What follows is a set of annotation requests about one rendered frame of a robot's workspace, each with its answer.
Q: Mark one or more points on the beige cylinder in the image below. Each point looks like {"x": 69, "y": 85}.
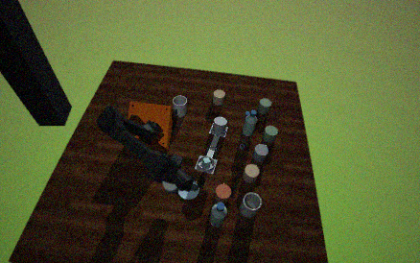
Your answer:
{"x": 251, "y": 173}
{"x": 218, "y": 97}

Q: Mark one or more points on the white cup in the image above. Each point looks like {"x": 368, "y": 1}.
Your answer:
{"x": 250, "y": 204}
{"x": 169, "y": 188}
{"x": 180, "y": 106}
{"x": 219, "y": 124}

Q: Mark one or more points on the white bottle with blue cap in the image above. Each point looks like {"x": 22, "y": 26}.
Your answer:
{"x": 250, "y": 123}
{"x": 218, "y": 214}

